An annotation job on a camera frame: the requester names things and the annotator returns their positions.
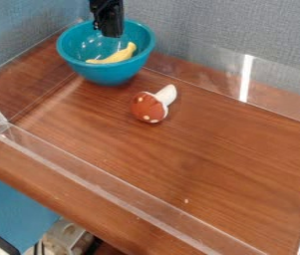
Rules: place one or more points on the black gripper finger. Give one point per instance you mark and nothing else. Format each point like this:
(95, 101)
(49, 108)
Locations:
(109, 17)

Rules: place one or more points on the yellow toy banana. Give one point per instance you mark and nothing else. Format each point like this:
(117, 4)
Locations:
(117, 56)

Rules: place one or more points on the blue plastic bowl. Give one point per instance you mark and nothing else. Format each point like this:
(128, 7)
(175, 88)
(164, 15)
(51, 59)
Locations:
(84, 47)

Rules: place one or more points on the red white toy mushroom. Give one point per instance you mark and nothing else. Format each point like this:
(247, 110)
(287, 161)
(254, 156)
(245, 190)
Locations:
(150, 107)

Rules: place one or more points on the grey power strip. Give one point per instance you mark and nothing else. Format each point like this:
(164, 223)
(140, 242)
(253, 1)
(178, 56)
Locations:
(65, 239)

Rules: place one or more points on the clear acrylic tray wall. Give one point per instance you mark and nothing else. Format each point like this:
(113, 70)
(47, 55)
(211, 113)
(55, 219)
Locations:
(204, 184)

